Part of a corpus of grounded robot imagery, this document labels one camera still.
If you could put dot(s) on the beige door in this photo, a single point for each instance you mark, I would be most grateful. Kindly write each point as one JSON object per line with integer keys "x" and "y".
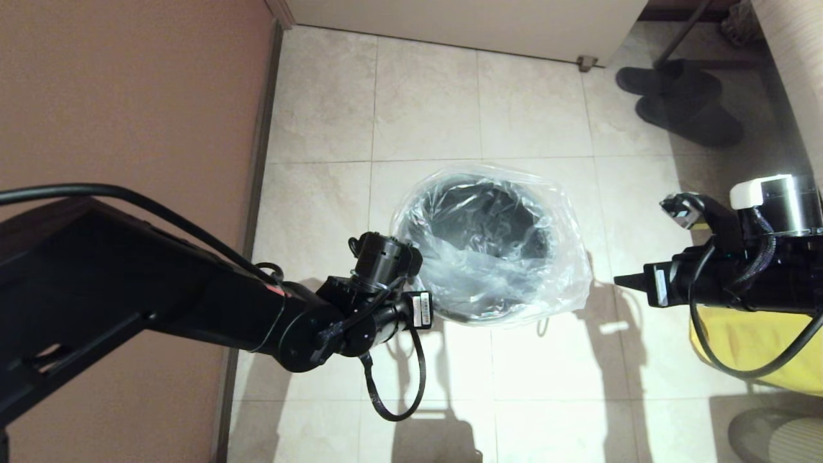
{"x": 450, "y": 22}

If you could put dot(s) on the black slipper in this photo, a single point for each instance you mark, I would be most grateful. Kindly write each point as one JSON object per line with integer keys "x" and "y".
{"x": 669, "y": 80}
{"x": 694, "y": 122}

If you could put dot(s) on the dark furniture leg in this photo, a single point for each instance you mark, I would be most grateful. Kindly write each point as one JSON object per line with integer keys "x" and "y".
{"x": 685, "y": 32}

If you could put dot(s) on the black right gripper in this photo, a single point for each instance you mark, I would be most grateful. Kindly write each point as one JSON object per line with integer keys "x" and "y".
{"x": 669, "y": 283}

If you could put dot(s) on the grey fuzzy object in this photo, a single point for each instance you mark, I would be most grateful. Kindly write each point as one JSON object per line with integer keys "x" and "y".
{"x": 736, "y": 26}

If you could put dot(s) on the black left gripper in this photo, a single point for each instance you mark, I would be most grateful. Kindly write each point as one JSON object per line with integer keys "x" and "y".
{"x": 415, "y": 312}

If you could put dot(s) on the black round trash bin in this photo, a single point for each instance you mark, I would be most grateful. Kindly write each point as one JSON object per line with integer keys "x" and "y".
{"x": 488, "y": 218}

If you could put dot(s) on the clear plastic trash bag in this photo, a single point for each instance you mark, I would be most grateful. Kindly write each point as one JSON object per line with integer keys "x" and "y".
{"x": 501, "y": 270}

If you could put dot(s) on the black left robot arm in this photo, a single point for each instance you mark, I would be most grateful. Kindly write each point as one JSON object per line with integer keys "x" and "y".
{"x": 128, "y": 289}

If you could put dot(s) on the metal door stopper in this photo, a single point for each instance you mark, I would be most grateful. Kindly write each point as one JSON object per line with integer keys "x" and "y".
{"x": 586, "y": 63}

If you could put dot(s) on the beige striped upholstered furniture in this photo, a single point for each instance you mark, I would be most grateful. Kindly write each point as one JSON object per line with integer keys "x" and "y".
{"x": 800, "y": 71}

